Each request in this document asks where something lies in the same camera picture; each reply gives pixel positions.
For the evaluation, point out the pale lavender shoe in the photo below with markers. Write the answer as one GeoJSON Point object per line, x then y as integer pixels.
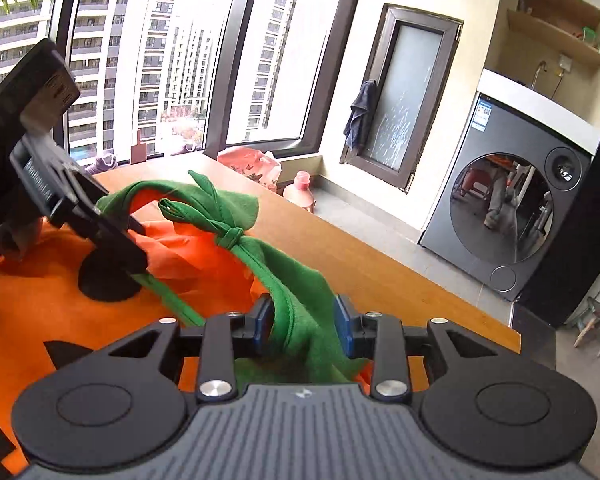
{"type": "Point", "coordinates": [186, 148]}
{"type": "Point", "coordinates": [102, 164]}

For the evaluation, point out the orange and green costume garment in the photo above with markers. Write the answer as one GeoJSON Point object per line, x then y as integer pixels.
{"type": "Point", "coordinates": [55, 310]}

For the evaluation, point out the white wall socket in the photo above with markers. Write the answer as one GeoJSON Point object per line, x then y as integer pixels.
{"type": "Point", "coordinates": [565, 62]}

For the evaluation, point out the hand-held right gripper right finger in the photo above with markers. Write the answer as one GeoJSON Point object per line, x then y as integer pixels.
{"type": "Point", "coordinates": [344, 330]}

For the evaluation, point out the pink detergent bottle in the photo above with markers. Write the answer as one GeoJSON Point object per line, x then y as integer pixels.
{"type": "Point", "coordinates": [300, 195]}

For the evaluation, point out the person's left hand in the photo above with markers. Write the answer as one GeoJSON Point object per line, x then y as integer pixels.
{"type": "Point", "coordinates": [17, 240]}

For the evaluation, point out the wooden wall shelf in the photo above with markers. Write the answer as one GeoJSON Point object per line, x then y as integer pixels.
{"type": "Point", "coordinates": [550, 32]}

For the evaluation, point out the frosted glass brown-framed window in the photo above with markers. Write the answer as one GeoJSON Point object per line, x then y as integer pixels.
{"type": "Point", "coordinates": [410, 85]}

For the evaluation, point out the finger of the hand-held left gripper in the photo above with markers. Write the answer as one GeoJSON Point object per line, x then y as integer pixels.
{"type": "Point", "coordinates": [115, 247]}

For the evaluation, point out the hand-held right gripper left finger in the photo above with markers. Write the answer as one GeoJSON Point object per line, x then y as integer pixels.
{"type": "Point", "coordinates": [264, 325]}

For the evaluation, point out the small green container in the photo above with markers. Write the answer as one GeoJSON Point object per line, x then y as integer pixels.
{"type": "Point", "coordinates": [588, 36]}

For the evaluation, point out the grey front-load washing machine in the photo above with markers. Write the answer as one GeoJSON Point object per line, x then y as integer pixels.
{"type": "Point", "coordinates": [460, 125]}

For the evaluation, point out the large black window frame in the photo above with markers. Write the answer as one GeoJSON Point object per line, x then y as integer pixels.
{"type": "Point", "coordinates": [332, 60]}

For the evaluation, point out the dark blue hanging towel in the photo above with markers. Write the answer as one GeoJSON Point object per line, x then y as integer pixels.
{"type": "Point", "coordinates": [361, 115]}

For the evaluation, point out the small wooden paddle board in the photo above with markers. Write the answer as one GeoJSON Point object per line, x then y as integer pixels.
{"type": "Point", "coordinates": [138, 150]}

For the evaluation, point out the pink plastic bag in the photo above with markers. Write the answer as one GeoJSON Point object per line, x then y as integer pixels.
{"type": "Point", "coordinates": [252, 165]}

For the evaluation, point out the metal faucet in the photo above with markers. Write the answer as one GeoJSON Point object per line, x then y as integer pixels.
{"type": "Point", "coordinates": [536, 72]}

